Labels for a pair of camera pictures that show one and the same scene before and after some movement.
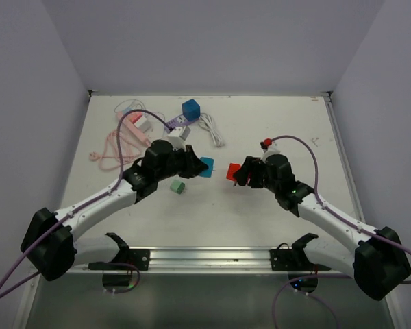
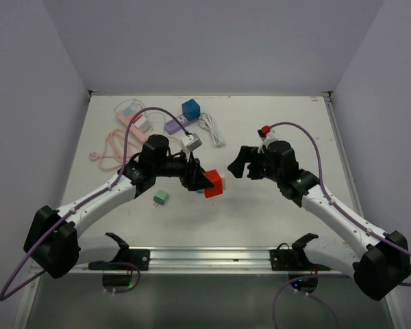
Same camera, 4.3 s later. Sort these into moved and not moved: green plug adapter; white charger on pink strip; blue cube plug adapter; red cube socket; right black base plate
Moved: red cube socket; green plug adapter
Not moved: white charger on pink strip; blue cube plug adapter; right black base plate
